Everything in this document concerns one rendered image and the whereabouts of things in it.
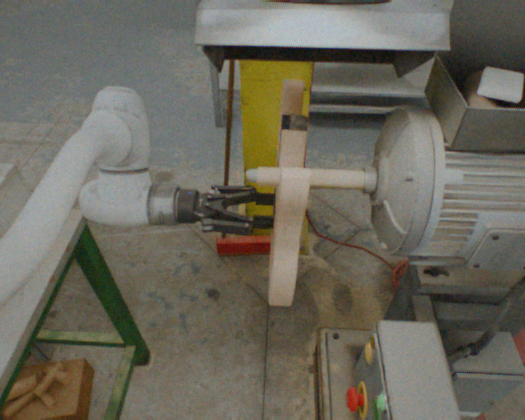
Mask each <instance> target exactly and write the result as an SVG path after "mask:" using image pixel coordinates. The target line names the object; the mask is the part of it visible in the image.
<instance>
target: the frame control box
mask: <svg viewBox="0 0 525 420"><path fill-rule="evenodd" d="M375 333H376V335H377V339H378V349H377V352H373V350H372V347H371V344H370V340H371V338H372V335H373V334H375ZM367 342H369V344H370V349H371V358H370V362H368V361H367V360H366V355H365V346H366V344H365V346H364V349H363V351H362V353H361V355H360V358H359V360H358V362H357V365H356V367H355V369H354V375H355V384H356V393H357V394H363V395H364V406H358V410H359V419H360V420H374V418H375V417H374V413H373V402H374V399H375V398H377V400H378V397H379V395H380V392H382V391H384V392H385V395H386V398H387V411H386V413H385V414H384V413H382V412H381V409H380V407H379V403H378V402H377V403H378V410H379V417H378V420H462V417H461V414H460V410H459V408H458V404H457V401H456V397H455V393H454V390H453V386H452V384H451V380H450V376H449V373H448V369H447V366H446V362H445V356H444V352H443V349H442V345H441V342H440V338H439V335H438V331H437V328H436V325H435V324H434V323H429V322H409V321H390V320H378V321H376V324H375V326H373V329H372V331H371V333H370V336H369V338H368V340H367ZM367 342H366V343H367ZM470 352H471V349H470V348H469V347H467V346H465V347H464V346H463V345H462V346H461V347H459V348H458V349H456V351H454V352H452V353H451V354H449V355H447V356H446V359H447V363H448V365H449V364H451V363H452V362H454V361H456V360H458V359H460V358H464V359H467V358H469V355H470Z"/></svg>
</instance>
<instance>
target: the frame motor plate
mask: <svg viewBox="0 0 525 420"><path fill-rule="evenodd" d="M409 266H410V270H411V274H412V278H413V281H414V285H415V289H416V292H417V293H431V294H449V293H453V294H474V295H495V296H506V294H507V292H508V291H509V290H510V289H511V288H512V286H514V285H516V284H517V283H519V281H522V278H523V277H524V276H525V271H508V270H486V269H470V268H468V267H466V266H444V265H421V264H409ZM520 297H525V291H524V293H523V294H522V295H521V296H520Z"/></svg>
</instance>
